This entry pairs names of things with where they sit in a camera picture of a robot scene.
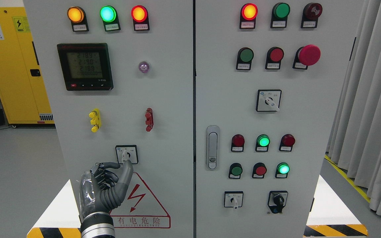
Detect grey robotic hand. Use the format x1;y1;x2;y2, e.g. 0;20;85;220
79;160;134;219

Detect white rotary light switch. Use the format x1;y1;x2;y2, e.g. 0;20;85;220
115;145;139;164

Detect green lit indicator light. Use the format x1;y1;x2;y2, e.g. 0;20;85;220
100;5;121;32

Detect orange indicator light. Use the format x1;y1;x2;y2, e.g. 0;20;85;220
67;6;89;32

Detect red electric danger sticker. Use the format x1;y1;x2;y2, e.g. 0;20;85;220
110;172;171;229

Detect white platform with hazard stripes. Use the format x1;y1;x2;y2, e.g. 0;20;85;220
26;180;80;238

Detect black digital power meter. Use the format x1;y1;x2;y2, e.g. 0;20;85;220
57;43;114;91

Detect small clear panel lamp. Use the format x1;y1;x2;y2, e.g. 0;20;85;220
138;61;150;73

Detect dark red indicator left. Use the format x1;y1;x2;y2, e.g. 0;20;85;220
231;134;245;152

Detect dark red indicator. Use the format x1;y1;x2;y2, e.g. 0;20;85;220
279;134;295;152
231;134;245;152

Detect grey electrical control cabinet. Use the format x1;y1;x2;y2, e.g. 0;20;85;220
23;0;366;238

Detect red push button lower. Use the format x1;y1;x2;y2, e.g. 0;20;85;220
252;162;267;179

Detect red push button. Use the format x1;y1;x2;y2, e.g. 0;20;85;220
265;47;284;70
252;162;267;179

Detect green lit indicator middle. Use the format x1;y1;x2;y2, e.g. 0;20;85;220
255;134;271;152

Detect red-orange indicator light left door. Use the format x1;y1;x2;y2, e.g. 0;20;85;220
131;5;150;31

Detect red-orange indicator light door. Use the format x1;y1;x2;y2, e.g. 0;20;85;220
239;3;258;29
131;5;150;31

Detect green lit push button lower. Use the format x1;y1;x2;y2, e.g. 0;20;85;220
275;162;290;179

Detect yellow safety storage cabinet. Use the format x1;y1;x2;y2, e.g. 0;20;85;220
0;7;54;125

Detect dark red indicator right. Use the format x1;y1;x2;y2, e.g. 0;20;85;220
279;134;295;152

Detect green push button upper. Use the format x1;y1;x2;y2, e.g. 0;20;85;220
235;47;254;71

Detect red push button upper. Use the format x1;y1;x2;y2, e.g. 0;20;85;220
265;47;284;70

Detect red-orange indicator light right door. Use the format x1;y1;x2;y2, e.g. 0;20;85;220
239;3;258;29

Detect red emergency stop mushroom button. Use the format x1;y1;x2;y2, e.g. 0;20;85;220
292;45;321;70

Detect green unlit indicator top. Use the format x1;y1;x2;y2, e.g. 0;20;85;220
270;2;290;28

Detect grey curtain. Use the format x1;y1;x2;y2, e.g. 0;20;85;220
327;0;381;216

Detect dark red buzzer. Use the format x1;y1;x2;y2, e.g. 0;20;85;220
300;3;323;29

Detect yellow terminal post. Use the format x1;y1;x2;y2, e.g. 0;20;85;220
89;108;101;133

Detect red terminal post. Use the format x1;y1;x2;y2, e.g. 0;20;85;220
145;107;154;132

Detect silver door lock handle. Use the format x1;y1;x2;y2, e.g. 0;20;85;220
206;125;220;170

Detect white small selector switch bottom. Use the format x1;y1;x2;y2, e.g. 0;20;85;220
224;191;244;209

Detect black knob selector switch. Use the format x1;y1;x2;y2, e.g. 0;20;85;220
267;191;288;214

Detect white selector switch right door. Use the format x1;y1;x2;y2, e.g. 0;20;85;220
255;89;282;113

